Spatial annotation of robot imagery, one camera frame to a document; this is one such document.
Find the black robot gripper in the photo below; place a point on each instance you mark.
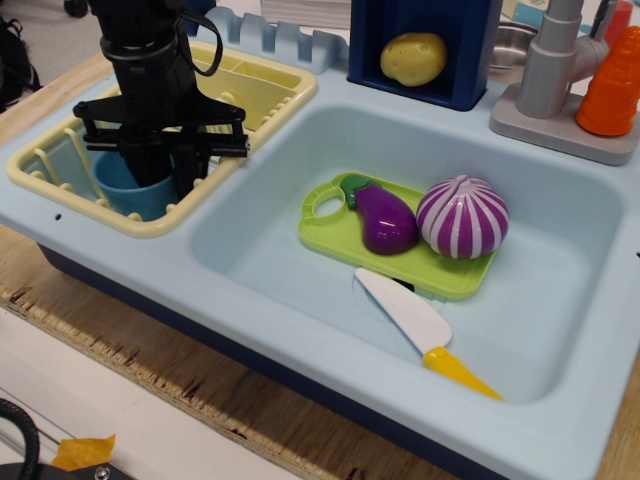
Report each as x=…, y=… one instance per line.
x=159, y=109

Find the blue plastic cup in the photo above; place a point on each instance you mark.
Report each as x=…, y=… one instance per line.
x=125, y=196

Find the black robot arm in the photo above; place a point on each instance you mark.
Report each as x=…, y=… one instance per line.
x=141, y=23

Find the yellow plastic drying rack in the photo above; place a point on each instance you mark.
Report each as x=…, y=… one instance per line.
x=58, y=166

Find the light blue toy sink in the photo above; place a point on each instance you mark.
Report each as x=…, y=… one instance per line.
x=516, y=361

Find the green plastic cutting board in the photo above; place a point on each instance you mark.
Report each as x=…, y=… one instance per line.
x=328, y=226

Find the black bag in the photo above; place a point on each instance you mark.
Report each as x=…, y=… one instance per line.
x=18, y=75

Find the light blue plate holder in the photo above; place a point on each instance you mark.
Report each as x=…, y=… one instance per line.
x=316, y=52

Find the purple toy eggplant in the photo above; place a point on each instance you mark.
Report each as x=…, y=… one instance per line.
x=388, y=224

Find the yellow toy potato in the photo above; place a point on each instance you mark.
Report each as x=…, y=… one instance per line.
x=414, y=59

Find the dark blue plastic box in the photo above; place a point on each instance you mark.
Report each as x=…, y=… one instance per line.
x=468, y=29

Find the purple striped toy onion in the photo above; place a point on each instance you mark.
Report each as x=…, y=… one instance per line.
x=463, y=218

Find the yellow tape piece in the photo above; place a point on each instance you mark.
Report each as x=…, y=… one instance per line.
x=75, y=454

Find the metal bowl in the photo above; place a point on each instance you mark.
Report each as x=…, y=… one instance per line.
x=512, y=45

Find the grey toy faucet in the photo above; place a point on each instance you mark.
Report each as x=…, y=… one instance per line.
x=541, y=109

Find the orange toy carrot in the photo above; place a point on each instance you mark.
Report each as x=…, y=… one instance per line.
x=610, y=105

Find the white toy knife yellow handle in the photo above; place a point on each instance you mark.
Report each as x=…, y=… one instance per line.
x=423, y=326

